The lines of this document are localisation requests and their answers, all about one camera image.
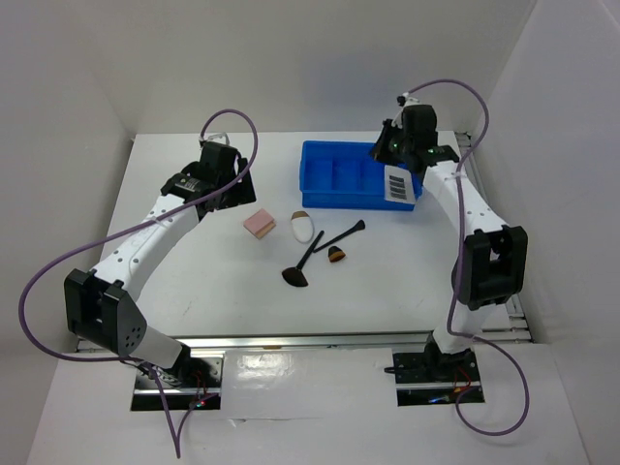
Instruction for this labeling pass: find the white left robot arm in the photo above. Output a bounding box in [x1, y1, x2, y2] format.
[64, 141, 256, 387]

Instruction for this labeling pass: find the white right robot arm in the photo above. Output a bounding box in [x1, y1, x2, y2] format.
[370, 97, 528, 380]

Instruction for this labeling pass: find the slim black makeup brush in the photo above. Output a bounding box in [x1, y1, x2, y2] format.
[314, 220, 366, 253]

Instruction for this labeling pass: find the black fan makeup brush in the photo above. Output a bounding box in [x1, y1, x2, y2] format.
[281, 231, 325, 288]

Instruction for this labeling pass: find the blue plastic organizer bin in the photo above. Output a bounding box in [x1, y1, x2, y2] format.
[299, 140, 414, 211]

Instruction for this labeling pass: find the short brown kabuki brush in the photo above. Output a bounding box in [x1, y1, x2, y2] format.
[327, 246, 346, 264]

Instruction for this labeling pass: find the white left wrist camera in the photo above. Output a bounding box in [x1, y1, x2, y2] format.
[199, 132, 231, 145]

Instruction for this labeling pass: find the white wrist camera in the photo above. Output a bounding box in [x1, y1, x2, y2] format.
[396, 92, 420, 109]
[199, 132, 231, 145]

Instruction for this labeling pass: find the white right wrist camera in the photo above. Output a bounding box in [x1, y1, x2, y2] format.
[396, 92, 420, 109]

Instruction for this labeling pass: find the aluminium front rail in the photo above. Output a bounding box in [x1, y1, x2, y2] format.
[77, 327, 533, 353]

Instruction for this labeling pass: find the aluminium rail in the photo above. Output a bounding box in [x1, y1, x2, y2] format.
[77, 327, 533, 353]
[450, 151, 528, 337]

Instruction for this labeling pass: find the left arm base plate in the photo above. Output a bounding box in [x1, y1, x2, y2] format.
[130, 351, 225, 412]

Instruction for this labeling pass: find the aluminium right side rail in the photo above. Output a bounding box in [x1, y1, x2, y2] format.
[450, 151, 528, 337]

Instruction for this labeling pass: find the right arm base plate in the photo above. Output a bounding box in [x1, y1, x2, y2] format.
[384, 351, 485, 407]

